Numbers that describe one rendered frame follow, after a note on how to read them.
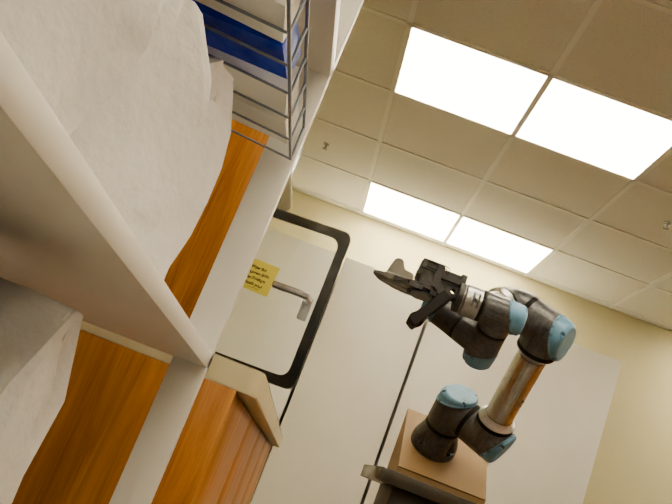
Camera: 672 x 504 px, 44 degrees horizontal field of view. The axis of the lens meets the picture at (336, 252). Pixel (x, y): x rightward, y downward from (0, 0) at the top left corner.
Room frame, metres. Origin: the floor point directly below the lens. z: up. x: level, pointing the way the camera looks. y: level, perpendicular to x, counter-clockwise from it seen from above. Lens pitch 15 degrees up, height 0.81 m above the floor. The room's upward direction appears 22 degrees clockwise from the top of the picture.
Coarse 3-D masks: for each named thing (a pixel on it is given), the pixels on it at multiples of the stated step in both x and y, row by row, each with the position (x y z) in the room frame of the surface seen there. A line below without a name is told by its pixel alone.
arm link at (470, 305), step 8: (472, 288) 1.81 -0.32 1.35; (480, 288) 1.82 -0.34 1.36; (464, 296) 1.81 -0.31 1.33; (472, 296) 1.80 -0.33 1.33; (480, 296) 1.80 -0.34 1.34; (464, 304) 1.81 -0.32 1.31; (472, 304) 1.80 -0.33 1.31; (480, 304) 1.80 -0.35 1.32; (464, 312) 1.82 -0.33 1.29; (472, 312) 1.81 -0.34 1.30
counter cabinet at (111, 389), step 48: (96, 336) 1.24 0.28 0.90; (96, 384) 1.23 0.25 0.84; (144, 384) 1.23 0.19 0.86; (48, 432) 1.24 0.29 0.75; (96, 432) 1.23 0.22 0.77; (192, 432) 1.23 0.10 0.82; (240, 432) 1.58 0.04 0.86; (48, 480) 1.23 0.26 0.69; (96, 480) 1.23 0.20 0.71; (192, 480) 1.22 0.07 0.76; (240, 480) 2.16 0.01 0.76
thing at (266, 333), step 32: (288, 224) 1.91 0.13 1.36; (320, 224) 1.90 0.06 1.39; (256, 256) 1.91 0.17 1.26; (288, 256) 1.90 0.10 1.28; (320, 256) 1.89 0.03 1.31; (320, 288) 1.89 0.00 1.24; (256, 320) 1.90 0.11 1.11; (288, 320) 1.89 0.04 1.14; (224, 352) 1.91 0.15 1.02; (256, 352) 1.90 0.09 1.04; (288, 352) 1.89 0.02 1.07; (288, 384) 1.89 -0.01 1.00
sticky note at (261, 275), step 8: (256, 264) 1.91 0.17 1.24; (264, 264) 1.91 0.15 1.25; (256, 272) 1.91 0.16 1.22; (264, 272) 1.91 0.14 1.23; (272, 272) 1.91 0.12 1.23; (248, 280) 1.91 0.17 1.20; (256, 280) 1.91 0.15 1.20; (264, 280) 1.91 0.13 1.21; (272, 280) 1.90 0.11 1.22; (248, 288) 1.91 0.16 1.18; (256, 288) 1.91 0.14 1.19; (264, 288) 1.91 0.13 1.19
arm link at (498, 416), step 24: (528, 312) 2.16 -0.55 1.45; (552, 312) 2.15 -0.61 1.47; (528, 336) 2.18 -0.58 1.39; (552, 336) 2.13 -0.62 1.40; (528, 360) 2.22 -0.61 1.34; (552, 360) 2.19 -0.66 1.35; (504, 384) 2.32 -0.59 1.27; (528, 384) 2.28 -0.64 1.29; (480, 408) 2.45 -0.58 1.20; (504, 408) 2.35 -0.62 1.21; (480, 432) 2.43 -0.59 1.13; (504, 432) 2.40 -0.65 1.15; (480, 456) 2.48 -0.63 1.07
